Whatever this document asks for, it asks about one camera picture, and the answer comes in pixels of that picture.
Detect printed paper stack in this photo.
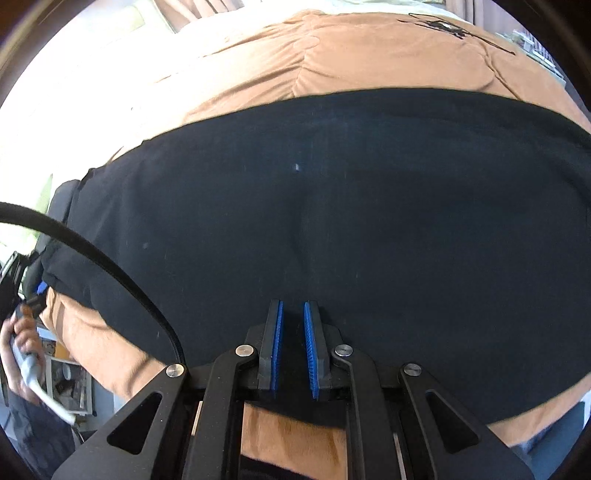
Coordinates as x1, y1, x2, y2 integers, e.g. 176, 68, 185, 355
46, 357, 92, 414

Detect black pants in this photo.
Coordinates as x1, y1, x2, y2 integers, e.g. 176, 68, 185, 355
41, 90, 591, 425

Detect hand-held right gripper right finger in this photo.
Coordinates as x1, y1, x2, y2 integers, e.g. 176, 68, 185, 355
302, 300, 536, 480

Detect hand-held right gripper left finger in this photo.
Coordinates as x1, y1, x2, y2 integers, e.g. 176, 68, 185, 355
51, 299, 284, 480

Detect person's left hand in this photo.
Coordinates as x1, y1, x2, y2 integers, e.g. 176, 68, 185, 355
0, 316, 44, 407

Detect brown blanket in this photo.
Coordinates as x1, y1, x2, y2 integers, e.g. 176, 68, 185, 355
39, 9, 591, 480

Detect black cable on bed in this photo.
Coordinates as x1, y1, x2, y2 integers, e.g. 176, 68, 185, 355
409, 11, 517, 57

